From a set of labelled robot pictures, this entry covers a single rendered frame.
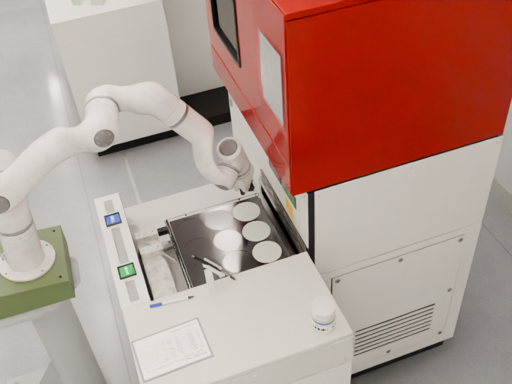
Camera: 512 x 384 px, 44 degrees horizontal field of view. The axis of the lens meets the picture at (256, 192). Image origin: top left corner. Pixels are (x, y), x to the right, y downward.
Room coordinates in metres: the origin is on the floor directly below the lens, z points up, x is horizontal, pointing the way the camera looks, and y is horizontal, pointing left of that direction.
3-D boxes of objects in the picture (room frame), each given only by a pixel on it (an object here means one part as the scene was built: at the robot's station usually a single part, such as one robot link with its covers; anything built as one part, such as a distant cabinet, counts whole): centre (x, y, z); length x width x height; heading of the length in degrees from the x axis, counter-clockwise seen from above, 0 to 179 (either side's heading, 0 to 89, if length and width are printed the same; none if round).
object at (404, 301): (1.87, -0.37, 0.41); 0.82 x 0.71 x 0.82; 16
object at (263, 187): (1.60, -0.08, 0.89); 0.44 x 0.02 x 0.10; 16
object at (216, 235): (1.53, 0.11, 0.90); 0.34 x 0.34 x 0.01; 16
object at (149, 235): (1.59, 0.41, 0.89); 0.08 x 0.03 x 0.03; 106
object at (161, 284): (1.43, 0.36, 0.87); 0.36 x 0.08 x 0.03; 16
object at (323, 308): (1.09, -0.16, 1.01); 0.07 x 0.07 x 0.10
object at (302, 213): (1.77, -0.05, 1.02); 0.82 x 0.03 x 0.40; 16
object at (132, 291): (1.49, 0.48, 0.89); 0.55 x 0.09 x 0.14; 16
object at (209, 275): (1.26, 0.15, 1.03); 0.06 x 0.04 x 0.13; 106
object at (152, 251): (1.51, 0.39, 0.89); 0.08 x 0.03 x 0.03; 106
